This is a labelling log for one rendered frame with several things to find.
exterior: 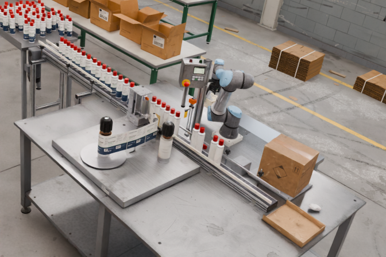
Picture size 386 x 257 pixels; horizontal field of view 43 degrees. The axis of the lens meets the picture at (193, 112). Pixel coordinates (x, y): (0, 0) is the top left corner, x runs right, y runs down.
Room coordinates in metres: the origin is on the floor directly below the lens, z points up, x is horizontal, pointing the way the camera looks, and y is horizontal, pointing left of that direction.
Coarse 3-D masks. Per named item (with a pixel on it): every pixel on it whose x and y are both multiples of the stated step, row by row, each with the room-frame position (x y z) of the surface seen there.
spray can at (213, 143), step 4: (216, 136) 2.91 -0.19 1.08; (212, 140) 2.91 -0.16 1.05; (216, 140) 2.89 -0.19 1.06; (212, 144) 2.89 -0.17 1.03; (216, 144) 2.88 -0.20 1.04; (212, 148) 2.88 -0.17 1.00; (212, 152) 2.88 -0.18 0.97; (208, 156) 2.90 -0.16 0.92; (212, 156) 2.88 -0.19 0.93; (212, 160) 2.88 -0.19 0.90
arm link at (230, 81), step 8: (224, 72) 3.13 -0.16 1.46; (232, 72) 3.12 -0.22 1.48; (240, 72) 3.15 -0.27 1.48; (224, 80) 3.08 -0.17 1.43; (232, 80) 3.08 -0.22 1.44; (240, 80) 3.09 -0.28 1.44; (224, 88) 3.11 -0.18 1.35; (232, 88) 3.10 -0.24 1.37; (240, 88) 3.11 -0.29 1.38; (224, 96) 3.16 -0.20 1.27; (216, 104) 3.22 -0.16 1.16; (224, 104) 3.20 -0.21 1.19; (208, 112) 3.26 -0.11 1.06; (216, 112) 3.23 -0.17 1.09; (224, 112) 3.25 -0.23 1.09; (216, 120) 3.26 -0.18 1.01; (224, 120) 3.26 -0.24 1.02
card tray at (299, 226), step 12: (288, 204) 2.62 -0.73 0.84; (264, 216) 2.43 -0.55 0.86; (276, 216) 2.48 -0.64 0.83; (288, 216) 2.50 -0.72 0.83; (300, 216) 2.53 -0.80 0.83; (312, 216) 2.50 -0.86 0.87; (276, 228) 2.36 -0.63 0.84; (288, 228) 2.39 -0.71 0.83; (300, 228) 2.41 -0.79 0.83; (312, 228) 2.43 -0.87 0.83; (324, 228) 2.43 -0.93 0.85; (300, 240) 2.30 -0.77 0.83
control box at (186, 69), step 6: (186, 60) 3.20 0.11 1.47; (192, 60) 3.22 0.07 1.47; (198, 60) 3.24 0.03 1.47; (186, 66) 3.15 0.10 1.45; (192, 66) 3.16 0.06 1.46; (198, 66) 3.17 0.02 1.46; (204, 66) 3.18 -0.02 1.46; (180, 72) 3.21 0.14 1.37; (186, 72) 3.15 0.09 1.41; (192, 72) 3.16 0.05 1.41; (204, 72) 3.18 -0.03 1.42; (180, 78) 3.18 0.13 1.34; (186, 78) 3.15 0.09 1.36; (204, 78) 3.18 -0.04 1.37; (180, 84) 3.15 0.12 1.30; (192, 84) 3.16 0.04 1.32; (198, 84) 3.17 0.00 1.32
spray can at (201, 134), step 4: (200, 128) 2.98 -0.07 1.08; (204, 128) 2.98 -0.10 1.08; (200, 132) 2.97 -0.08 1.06; (200, 136) 2.96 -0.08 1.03; (196, 140) 2.98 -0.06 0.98; (200, 140) 2.96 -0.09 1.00; (196, 144) 2.97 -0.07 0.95; (200, 144) 2.96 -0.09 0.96; (196, 148) 2.96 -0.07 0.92; (200, 148) 2.97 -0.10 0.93; (200, 152) 2.97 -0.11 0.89
